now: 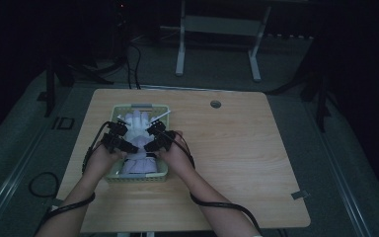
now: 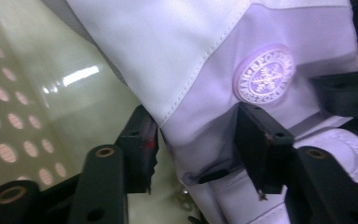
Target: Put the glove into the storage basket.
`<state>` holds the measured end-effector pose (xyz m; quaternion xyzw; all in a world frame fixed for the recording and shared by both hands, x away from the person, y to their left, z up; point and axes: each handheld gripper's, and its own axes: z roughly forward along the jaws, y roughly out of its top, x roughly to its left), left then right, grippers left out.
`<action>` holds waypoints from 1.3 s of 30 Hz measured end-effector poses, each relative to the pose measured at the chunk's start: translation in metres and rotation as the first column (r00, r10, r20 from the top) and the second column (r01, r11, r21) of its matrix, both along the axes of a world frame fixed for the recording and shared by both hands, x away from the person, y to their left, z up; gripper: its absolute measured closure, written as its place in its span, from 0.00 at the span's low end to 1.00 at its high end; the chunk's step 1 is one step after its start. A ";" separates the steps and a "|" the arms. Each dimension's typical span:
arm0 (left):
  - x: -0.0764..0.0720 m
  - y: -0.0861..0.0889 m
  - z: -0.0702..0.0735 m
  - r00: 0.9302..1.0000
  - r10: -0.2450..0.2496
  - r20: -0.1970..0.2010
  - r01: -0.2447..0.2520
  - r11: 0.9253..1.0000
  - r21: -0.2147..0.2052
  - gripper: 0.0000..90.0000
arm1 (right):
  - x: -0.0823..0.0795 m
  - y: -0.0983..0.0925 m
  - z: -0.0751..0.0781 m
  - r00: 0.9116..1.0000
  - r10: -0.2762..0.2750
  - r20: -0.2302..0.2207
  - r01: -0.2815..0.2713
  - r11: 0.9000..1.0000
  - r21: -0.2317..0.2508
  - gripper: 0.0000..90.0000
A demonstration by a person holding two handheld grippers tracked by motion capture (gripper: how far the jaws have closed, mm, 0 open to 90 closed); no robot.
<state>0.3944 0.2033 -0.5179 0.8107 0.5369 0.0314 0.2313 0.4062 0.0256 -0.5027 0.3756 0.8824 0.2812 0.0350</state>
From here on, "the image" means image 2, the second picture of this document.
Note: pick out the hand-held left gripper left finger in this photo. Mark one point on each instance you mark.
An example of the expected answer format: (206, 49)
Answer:
(136, 149)

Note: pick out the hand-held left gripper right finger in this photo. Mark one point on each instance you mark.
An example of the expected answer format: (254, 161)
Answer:
(261, 149)

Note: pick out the pale green plastic basket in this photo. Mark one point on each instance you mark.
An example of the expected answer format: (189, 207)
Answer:
(74, 109)

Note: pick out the lavender and white ski glove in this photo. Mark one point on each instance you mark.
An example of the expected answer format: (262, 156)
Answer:
(217, 62)

